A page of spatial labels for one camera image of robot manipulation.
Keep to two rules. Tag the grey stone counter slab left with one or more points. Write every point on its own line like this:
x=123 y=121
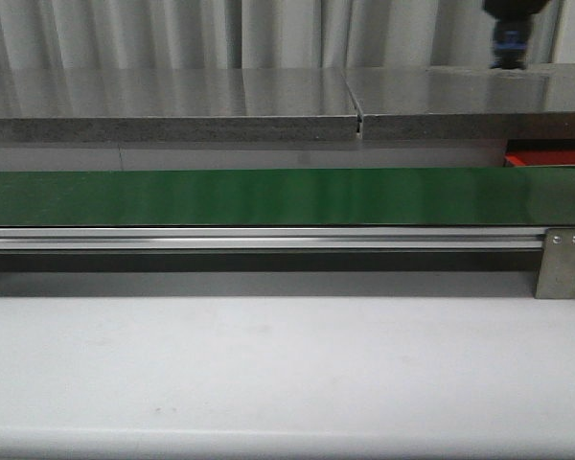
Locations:
x=175 y=106

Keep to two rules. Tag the steel conveyor support bracket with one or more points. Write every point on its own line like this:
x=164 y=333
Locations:
x=556 y=278

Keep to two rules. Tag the green conveyor belt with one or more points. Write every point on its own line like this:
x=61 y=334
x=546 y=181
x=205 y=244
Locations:
x=525 y=196

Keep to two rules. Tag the aluminium conveyor side rail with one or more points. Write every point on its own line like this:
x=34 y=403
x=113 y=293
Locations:
x=268 y=238

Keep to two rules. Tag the white pleated curtain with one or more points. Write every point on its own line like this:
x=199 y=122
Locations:
x=242 y=34

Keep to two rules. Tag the grey stone counter slab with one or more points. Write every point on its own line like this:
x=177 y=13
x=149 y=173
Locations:
x=459 y=103
x=175 y=106

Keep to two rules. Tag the grey stone counter slab right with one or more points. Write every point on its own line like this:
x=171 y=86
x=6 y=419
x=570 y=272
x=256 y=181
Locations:
x=459 y=103

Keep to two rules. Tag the red plastic tray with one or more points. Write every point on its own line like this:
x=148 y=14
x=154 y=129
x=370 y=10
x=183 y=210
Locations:
x=531 y=158

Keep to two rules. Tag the yellow mushroom push button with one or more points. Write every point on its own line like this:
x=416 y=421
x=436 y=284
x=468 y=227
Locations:
x=512 y=30

